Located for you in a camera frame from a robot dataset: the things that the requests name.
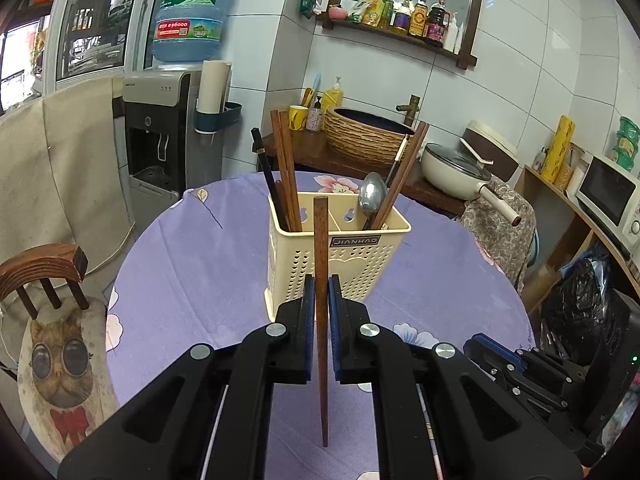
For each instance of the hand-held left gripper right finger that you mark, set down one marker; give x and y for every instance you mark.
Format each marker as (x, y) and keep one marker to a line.
(334, 320)

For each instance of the ribbed brown wash basin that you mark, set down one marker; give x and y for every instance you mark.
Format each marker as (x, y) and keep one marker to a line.
(360, 142)

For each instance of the stack of green cups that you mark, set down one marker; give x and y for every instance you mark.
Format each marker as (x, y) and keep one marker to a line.
(627, 145)

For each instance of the yellow cup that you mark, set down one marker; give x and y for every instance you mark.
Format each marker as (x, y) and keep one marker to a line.
(298, 119)

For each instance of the yellow printed roll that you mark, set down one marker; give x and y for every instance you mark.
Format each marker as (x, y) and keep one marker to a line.
(559, 147)

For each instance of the black plastic bag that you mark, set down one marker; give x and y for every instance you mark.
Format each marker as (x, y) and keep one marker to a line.
(575, 310)

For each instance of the light wooden shelf unit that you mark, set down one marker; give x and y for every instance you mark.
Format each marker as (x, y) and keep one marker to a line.
(555, 220)

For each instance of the white microwave oven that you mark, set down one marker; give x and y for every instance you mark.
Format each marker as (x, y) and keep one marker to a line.
(605, 195)

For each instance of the pink dotted cup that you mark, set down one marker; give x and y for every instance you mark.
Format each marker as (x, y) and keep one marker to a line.
(315, 120)

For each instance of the brass faucet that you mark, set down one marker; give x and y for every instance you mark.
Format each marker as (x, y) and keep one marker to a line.
(412, 110)

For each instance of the cream brown rice cooker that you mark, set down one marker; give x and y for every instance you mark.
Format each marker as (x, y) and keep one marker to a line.
(500, 155)

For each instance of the dark wooden chair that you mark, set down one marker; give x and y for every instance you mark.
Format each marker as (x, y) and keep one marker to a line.
(40, 262)

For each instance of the small dark pump bottle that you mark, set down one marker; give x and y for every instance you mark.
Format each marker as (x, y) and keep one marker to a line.
(317, 102)

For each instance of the cream plastic utensil holder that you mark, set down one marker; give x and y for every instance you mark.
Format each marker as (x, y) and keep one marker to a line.
(300, 260)

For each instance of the green white snack bag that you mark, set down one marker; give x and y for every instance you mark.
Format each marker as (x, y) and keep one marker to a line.
(360, 10)

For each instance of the white pan with lid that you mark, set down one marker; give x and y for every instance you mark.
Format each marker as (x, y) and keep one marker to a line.
(450, 175)

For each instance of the black chopstick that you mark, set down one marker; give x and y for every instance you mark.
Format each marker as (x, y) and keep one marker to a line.
(400, 152)
(268, 175)

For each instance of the white cylinder container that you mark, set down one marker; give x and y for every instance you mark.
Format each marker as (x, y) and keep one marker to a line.
(577, 182)

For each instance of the cat print seat cushion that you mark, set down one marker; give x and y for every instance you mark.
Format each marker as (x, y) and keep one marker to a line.
(65, 390)

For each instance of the small clear bottle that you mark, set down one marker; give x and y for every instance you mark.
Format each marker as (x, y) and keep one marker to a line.
(539, 160)

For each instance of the purple floral tablecloth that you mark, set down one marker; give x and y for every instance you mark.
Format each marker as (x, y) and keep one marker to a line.
(200, 270)

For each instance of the light blue plastic tub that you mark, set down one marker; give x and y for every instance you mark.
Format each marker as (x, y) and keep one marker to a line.
(536, 245)

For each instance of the row of condiment bottles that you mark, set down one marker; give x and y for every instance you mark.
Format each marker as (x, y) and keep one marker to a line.
(437, 22)

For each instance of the pink bowl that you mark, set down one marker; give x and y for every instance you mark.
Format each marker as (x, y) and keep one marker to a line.
(337, 12)

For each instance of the grey water dispenser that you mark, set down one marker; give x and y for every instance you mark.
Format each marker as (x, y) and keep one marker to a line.
(150, 90)

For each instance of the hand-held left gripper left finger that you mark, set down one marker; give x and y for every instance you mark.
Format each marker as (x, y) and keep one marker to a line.
(309, 320)

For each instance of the beige felt cloth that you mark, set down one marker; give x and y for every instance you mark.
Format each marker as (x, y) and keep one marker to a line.
(65, 170)

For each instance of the tan mesh holder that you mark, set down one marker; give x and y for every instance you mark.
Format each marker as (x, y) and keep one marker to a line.
(565, 175)

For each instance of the white plastic spatula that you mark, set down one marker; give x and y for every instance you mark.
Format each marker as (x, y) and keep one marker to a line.
(475, 151)

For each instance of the blue water jug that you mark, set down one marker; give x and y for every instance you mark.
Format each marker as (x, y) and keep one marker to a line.
(190, 30)

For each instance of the yellow pump soap bottle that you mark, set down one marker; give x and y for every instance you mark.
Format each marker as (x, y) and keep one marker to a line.
(332, 97)

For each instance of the brown floral cloth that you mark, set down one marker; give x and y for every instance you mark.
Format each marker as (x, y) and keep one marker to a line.
(500, 250)

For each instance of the aluminium framed glass window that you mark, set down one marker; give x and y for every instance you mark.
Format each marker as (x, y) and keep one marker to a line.
(100, 20)

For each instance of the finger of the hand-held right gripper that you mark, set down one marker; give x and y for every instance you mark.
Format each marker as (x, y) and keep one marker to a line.
(492, 345)
(540, 410)

